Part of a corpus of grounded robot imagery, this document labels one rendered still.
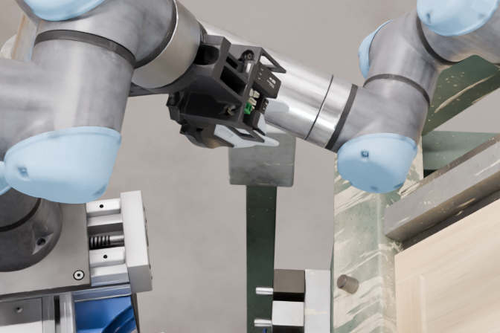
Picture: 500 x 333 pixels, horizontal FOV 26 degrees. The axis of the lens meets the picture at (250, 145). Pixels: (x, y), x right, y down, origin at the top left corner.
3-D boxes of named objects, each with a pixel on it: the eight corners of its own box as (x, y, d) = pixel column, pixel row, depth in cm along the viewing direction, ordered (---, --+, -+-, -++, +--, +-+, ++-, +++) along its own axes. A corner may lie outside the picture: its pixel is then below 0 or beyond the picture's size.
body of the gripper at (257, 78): (266, 149, 96) (201, 98, 86) (187, 135, 101) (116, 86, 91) (291, 70, 98) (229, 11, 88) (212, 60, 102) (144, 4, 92)
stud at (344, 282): (349, 282, 178) (335, 276, 177) (359, 276, 176) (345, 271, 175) (349, 296, 177) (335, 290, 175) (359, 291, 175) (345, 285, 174)
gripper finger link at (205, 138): (229, 162, 103) (183, 129, 96) (216, 160, 104) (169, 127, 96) (243, 116, 104) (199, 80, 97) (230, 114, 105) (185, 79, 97)
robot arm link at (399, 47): (336, 93, 120) (404, 58, 112) (363, 20, 126) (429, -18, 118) (387, 132, 123) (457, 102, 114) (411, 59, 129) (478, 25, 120)
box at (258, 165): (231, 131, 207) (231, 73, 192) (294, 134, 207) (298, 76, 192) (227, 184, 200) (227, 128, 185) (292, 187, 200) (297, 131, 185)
